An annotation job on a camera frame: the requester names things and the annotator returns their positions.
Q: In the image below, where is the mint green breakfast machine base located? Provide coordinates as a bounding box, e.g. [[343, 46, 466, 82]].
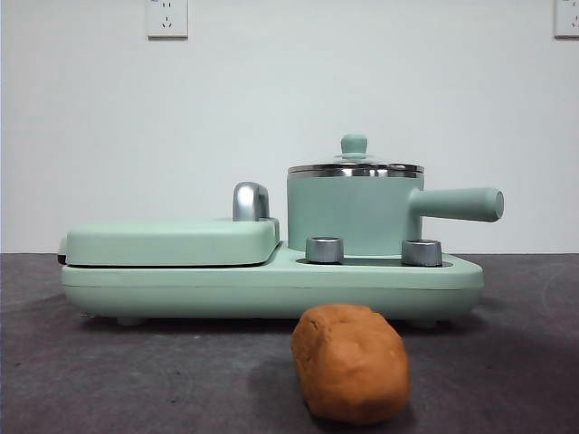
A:
[[61, 241, 484, 328]]

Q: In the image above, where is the brown potato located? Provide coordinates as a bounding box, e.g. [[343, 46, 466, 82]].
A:
[[290, 303, 412, 428]]

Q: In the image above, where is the silver control knob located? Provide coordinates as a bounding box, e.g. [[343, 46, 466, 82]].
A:
[[305, 235, 345, 264], [401, 238, 443, 267]]

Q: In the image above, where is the mint green pot with handle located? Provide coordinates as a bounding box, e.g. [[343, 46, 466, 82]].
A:
[[286, 169, 506, 257]]

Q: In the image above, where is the mint green griddle lid, silver handle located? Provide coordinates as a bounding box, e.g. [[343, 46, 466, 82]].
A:
[[57, 181, 281, 268]]

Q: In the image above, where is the glass pot lid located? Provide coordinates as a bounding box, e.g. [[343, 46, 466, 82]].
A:
[[287, 133, 425, 177]]

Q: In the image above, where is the white wall socket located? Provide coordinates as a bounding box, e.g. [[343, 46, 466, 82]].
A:
[[553, 0, 579, 40], [145, 0, 189, 40]]

